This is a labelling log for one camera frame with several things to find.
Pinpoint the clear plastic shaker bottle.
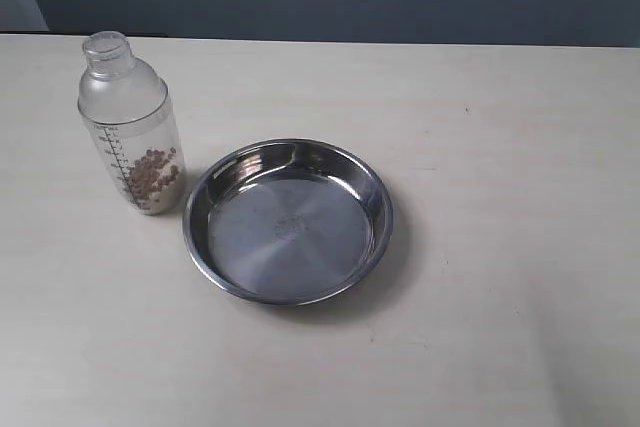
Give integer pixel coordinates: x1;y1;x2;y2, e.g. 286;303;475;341
77;31;186;215

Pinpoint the round stainless steel plate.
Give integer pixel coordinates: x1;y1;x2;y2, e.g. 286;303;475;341
182;139;394;306

